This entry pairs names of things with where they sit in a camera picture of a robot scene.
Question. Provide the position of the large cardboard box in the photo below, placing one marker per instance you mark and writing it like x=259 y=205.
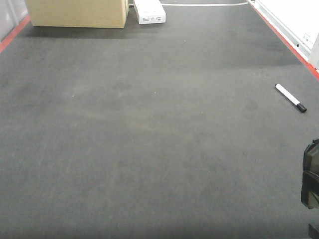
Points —
x=78 y=13

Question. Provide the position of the white aluminium side rail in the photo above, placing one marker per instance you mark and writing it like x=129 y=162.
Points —
x=297 y=21

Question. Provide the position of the white black marker pen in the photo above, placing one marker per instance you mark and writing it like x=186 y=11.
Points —
x=291 y=98

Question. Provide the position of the white flat carton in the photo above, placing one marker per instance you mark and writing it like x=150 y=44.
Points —
x=149 y=11

